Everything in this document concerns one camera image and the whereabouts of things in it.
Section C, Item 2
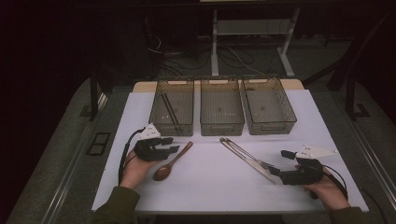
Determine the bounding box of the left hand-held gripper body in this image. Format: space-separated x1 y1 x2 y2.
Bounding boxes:
134 123 171 162

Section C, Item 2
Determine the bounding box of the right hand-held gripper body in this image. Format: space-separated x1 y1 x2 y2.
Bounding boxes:
278 143 339 186

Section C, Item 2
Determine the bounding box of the metal chopsticks pair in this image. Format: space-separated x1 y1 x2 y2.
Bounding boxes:
219 137 278 185

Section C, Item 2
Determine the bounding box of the brown wooden spoon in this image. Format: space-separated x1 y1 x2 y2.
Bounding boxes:
152 141 194 182

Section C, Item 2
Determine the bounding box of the black chopstick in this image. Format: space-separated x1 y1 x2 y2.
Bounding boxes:
160 92 180 131
163 92 184 134

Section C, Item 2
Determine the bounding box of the smoky clear bin with chopsticks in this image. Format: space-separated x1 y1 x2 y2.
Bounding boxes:
148 77 195 137

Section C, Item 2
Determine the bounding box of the smoky clear plastic bin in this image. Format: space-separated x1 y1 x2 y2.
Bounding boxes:
199 77 246 137
240 76 298 136

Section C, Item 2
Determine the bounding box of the person's left hand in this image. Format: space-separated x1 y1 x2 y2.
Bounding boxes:
120 150 163 190

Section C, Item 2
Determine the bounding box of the person's right hand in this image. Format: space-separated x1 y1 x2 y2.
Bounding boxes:
302 167 351 212

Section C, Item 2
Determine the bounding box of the black metal stand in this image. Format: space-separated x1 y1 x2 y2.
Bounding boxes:
303 12 394 121

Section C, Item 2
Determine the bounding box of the white metal stand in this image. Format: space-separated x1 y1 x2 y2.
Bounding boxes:
210 7 302 78

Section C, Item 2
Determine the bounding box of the left hand-held gripper black cable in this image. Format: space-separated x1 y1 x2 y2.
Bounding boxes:
118 126 147 186

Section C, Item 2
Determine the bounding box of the hand-held gripper black cable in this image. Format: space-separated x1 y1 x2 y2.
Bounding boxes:
323 163 349 200
118 126 147 186

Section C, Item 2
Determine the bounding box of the right hand-held gripper black cable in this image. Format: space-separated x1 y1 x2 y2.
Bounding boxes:
323 163 349 200

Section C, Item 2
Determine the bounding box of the black floor cable tangle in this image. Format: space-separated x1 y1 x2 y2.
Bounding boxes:
146 34 281 78

